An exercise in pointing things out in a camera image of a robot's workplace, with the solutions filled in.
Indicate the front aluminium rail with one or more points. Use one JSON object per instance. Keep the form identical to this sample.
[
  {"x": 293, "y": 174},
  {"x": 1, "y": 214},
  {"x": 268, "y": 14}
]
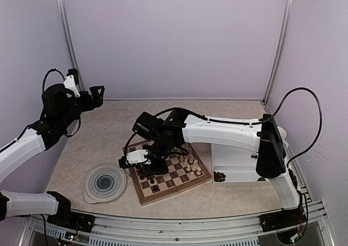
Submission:
[{"x": 238, "y": 230}]

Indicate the left aluminium frame post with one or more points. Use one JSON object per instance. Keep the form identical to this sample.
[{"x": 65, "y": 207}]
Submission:
[{"x": 68, "y": 40}]

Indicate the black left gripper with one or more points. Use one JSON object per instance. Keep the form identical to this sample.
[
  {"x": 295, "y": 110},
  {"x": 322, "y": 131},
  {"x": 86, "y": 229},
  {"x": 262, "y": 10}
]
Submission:
[{"x": 97, "y": 99}]

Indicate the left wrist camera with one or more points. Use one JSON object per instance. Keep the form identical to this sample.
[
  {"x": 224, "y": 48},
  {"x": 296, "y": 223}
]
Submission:
[{"x": 71, "y": 82}]

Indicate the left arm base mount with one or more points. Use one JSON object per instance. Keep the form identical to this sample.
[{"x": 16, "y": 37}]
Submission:
[{"x": 65, "y": 217}]

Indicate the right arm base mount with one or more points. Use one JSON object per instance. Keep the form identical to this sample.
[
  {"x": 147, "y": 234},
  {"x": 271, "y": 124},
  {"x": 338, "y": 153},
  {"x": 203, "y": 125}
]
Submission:
[{"x": 289, "y": 225}]

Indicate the aluminium frame post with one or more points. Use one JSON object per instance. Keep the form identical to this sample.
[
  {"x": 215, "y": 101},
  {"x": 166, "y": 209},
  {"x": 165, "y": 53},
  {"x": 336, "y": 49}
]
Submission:
[
  {"x": 68, "y": 40},
  {"x": 279, "y": 50}
]

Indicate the wooden chess board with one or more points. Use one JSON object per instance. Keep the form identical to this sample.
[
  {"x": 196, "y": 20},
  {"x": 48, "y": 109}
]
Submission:
[{"x": 169, "y": 184}]

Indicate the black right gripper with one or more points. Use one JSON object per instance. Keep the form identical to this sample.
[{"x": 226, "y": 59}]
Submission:
[{"x": 161, "y": 169}]

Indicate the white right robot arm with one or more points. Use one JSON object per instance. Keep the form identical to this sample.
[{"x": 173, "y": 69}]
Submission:
[{"x": 254, "y": 137}]

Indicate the right aluminium frame post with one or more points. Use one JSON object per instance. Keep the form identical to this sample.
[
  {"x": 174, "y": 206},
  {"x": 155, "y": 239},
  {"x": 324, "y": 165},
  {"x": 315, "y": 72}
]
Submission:
[{"x": 279, "y": 50}]

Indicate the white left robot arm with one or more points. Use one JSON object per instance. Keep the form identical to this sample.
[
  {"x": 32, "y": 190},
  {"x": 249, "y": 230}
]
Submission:
[{"x": 28, "y": 145}]

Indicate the light blue mug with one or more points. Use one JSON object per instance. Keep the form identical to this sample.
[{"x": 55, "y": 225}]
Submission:
[{"x": 283, "y": 135}]

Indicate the collapsible silicone bowl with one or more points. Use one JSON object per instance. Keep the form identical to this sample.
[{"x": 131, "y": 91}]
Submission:
[{"x": 104, "y": 183}]

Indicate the white plastic tray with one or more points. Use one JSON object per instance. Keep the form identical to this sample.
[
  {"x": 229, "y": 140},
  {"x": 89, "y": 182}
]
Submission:
[{"x": 237, "y": 165}]

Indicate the white chess pieces row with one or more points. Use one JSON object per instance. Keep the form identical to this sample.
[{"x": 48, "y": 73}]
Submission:
[{"x": 190, "y": 163}]

